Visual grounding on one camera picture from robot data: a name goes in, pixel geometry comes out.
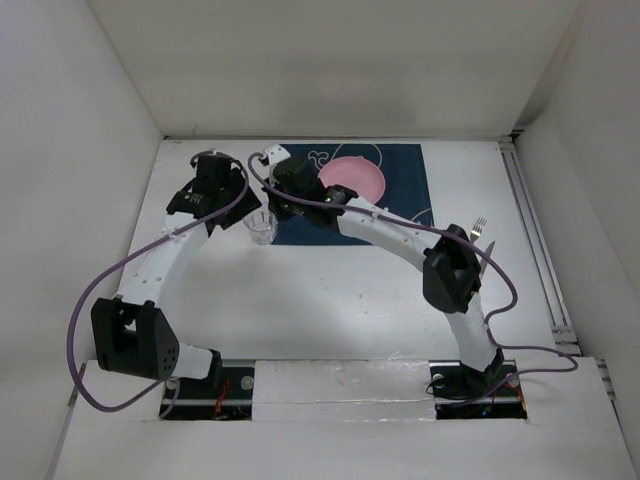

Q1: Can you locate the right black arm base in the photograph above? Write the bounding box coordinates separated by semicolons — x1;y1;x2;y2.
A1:
425;360;528;420

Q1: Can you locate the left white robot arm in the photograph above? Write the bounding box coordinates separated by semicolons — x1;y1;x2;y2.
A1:
91;151;260;397

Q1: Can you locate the clear plastic cup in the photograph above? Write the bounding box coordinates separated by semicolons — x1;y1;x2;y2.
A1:
243;208;278;246

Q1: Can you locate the dark blue cloth placemat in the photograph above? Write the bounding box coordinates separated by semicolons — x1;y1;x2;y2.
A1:
274;143;433;246

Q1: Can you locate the silver fork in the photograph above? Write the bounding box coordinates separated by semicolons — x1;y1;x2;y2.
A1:
470;217;487;241

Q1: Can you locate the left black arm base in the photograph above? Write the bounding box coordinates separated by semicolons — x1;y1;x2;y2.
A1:
163;360;256;421

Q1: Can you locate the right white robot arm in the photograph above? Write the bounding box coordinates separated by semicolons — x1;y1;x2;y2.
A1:
263;154;499;394

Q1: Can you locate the pink plastic plate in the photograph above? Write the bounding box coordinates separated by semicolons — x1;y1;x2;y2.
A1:
318;156;386;204

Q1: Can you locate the silver knife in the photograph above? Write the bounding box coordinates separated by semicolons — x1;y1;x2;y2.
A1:
480;240;496;276

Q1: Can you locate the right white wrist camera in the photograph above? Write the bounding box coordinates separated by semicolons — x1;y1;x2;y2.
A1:
259;144;291;179

